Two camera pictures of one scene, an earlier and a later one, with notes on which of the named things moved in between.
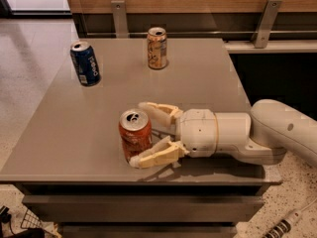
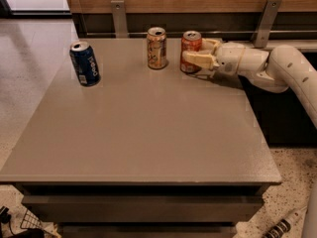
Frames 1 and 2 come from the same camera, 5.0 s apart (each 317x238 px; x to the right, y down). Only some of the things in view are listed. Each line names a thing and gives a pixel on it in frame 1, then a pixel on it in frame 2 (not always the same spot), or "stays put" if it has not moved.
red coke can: (135, 131) to (191, 40)
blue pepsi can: (85, 62) stays put
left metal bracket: (118, 9) stays put
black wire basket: (31, 220) stays put
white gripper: (198, 132) to (229, 59)
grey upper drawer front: (147, 208) stays put
